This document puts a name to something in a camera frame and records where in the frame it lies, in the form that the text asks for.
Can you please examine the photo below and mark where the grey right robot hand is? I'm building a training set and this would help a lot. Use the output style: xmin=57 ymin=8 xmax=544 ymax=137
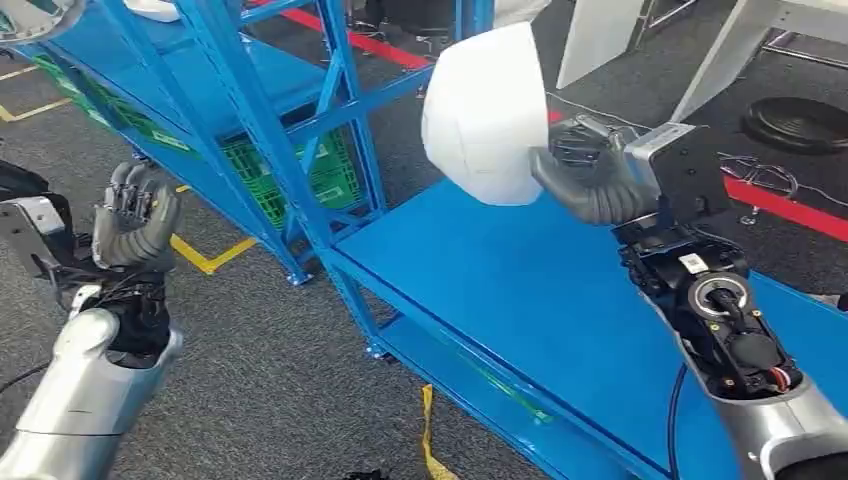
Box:
xmin=529 ymin=115 xmax=664 ymax=227

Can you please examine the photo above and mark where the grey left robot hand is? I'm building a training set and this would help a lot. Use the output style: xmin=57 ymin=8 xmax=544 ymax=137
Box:
xmin=91 ymin=160 xmax=183 ymax=272

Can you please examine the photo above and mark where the white curved plastic panel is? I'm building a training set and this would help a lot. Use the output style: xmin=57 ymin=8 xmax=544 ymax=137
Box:
xmin=421 ymin=21 xmax=551 ymax=207

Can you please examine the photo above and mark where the green plastic crate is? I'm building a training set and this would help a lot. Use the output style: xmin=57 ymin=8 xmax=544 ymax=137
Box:
xmin=33 ymin=56 xmax=200 ymax=158
xmin=221 ymin=129 xmax=364 ymax=231

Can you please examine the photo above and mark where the blue steel shelf rack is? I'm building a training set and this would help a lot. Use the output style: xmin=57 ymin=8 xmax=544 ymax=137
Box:
xmin=284 ymin=0 xmax=848 ymax=480
xmin=13 ymin=0 xmax=346 ymax=287

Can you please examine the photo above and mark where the white table leg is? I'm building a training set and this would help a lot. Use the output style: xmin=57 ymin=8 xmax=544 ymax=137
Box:
xmin=556 ymin=0 xmax=664 ymax=91
xmin=670 ymin=0 xmax=848 ymax=125

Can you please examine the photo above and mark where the silver star chair base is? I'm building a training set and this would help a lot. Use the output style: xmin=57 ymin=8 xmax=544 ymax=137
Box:
xmin=718 ymin=152 xmax=800 ymax=227

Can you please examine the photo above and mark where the red barrier tape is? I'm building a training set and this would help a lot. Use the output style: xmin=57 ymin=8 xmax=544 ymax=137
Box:
xmin=248 ymin=0 xmax=848 ymax=244

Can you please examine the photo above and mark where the white plastic part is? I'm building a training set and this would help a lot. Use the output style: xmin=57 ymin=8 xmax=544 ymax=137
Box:
xmin=124 ymin=0 xmax=181 ymax=23

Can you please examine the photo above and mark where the pale curved part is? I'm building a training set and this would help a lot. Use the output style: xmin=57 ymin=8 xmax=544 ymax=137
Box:
xmin=0 ymin=0 xmax=87 ymax=46

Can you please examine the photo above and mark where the white floor cable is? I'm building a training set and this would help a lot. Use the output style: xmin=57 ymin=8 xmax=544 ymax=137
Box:
xmin=546 ymin=91 xmax=654 ymax=134

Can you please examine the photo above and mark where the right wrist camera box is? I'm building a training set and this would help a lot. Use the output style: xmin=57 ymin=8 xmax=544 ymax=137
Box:
xmin=622 ymin=121 xmax=733 ymax=224

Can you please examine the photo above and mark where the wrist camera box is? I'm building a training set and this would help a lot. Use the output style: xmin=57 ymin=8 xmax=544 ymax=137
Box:
xmin=0 ymin=195 xmax=75 ymax=280
xmin=622 ymin=121 xmax=733 ymax=224

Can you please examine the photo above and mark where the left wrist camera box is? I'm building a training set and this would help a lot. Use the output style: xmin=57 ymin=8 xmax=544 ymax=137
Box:
xmin=0 ymin=195 xmax=75 ymax=280

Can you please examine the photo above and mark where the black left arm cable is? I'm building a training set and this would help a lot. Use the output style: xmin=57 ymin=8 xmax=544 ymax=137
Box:
xmin=0 ymin=360 xmax=52 ymax=396

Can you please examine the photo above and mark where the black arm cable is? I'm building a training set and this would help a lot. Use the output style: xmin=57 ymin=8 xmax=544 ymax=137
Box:
xmin=665 ymin=362 xmax=690 ymax=480
xmin=0 ymin=360 xmax=52 ymax=396

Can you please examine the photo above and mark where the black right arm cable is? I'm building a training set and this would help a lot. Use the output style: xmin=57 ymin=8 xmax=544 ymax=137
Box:
xmin=665 ymin=362 xmax=690 ymax=480

